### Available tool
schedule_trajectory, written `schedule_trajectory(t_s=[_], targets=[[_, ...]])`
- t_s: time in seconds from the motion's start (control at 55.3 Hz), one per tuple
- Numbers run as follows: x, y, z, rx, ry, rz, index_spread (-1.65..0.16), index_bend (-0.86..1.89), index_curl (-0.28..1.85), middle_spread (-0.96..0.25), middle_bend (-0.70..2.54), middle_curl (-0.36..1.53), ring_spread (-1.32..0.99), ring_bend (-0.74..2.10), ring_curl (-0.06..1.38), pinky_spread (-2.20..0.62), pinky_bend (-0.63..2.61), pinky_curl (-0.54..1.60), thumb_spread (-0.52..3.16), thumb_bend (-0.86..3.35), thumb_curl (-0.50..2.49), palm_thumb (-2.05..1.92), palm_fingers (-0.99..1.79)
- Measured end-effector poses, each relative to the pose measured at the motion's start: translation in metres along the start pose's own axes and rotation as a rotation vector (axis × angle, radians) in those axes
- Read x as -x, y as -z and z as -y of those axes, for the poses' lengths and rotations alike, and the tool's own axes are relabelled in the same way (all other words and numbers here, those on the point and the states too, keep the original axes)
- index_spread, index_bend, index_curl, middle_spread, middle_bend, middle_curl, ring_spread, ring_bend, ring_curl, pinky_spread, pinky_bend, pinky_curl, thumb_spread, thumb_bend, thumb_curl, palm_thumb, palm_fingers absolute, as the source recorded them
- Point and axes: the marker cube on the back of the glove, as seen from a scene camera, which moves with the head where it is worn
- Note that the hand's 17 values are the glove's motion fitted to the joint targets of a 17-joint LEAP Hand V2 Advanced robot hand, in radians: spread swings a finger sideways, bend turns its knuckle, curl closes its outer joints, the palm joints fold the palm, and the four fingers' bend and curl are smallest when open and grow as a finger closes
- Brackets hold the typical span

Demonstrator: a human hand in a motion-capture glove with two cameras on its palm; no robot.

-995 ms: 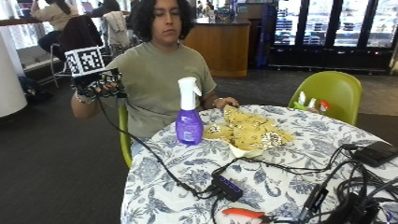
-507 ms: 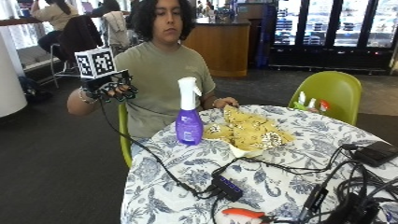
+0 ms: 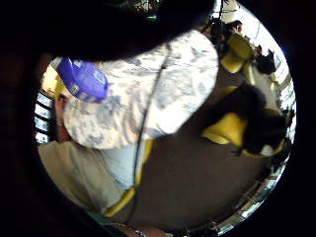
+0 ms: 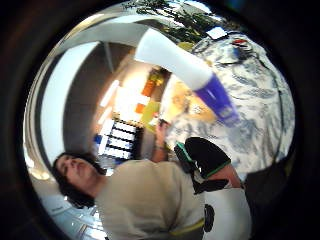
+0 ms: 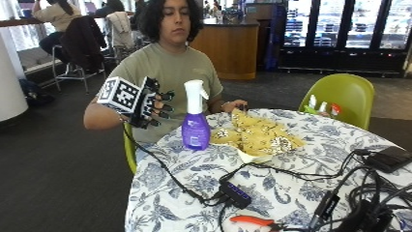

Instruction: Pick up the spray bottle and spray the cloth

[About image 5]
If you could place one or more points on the the person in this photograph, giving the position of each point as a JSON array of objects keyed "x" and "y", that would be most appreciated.
[{"x": 170, "y": 67}]

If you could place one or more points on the white cube with black markers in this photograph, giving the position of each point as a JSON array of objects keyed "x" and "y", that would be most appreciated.
[{"x": 120, "y": 94}]

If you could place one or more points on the purple spray bottle white nozzle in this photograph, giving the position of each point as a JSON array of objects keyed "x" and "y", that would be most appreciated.
[{"x": 194, "y": 129}]

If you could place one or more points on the yellow patterned cloth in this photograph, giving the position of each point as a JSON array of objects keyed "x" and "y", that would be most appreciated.
[{"x": 257, "y": 135}]

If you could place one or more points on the green plastic chair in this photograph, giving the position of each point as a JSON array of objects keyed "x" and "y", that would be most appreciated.
[
  {"x": 129, "y": 151},
  {"x": 342, "y": 93}
]

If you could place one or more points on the green spray bottle white nozzle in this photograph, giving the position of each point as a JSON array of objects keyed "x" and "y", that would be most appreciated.
[{"x": 310, "y": 106}]

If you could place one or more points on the chair with pale jacket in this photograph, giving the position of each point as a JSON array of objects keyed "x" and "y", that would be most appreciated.
[{"x": 120, "y": 32}]

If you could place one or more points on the wooden counter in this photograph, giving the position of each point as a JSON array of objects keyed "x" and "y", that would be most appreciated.
[{"x": 226, "y": 48}]

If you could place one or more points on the small white spray bottle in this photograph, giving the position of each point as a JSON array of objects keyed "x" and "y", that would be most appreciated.
[{"x": 322, "y": 107}]

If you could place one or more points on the metal bar stool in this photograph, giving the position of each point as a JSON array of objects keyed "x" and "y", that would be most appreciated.
[{"x": 70, "y": 72}]

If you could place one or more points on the dark jacket on stool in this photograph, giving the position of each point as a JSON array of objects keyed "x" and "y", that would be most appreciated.
[{"x": 82, "y": 42}]

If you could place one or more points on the spray bottle with red nozzle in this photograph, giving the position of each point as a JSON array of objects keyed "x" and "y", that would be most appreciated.
[{"x": 334, "y": 109}]

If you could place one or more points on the white blue floral tablecloth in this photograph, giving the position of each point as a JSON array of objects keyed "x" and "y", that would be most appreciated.
[{"x": 274, "y": 190}]

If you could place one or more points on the black usb hub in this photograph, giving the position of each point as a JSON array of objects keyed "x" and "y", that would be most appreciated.
[{"x": 236, "y": 195}]

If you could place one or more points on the black backpack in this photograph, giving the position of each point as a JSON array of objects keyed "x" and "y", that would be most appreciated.
[{"x": 33, "y": 93}]

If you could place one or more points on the white round pillar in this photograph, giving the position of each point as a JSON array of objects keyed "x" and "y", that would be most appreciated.
[{"x": 10, "y": 80}]

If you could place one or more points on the glass door drinks fridges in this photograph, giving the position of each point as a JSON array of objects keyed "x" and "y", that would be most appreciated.
[{"x": 342, "y": 32}]

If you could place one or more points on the black plug adapter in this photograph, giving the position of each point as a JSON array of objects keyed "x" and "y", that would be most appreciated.
[{"x": 325, "y": 206}]

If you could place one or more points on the black flat box device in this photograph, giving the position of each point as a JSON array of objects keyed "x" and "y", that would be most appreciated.
[{"x": 388, "y": 158}]

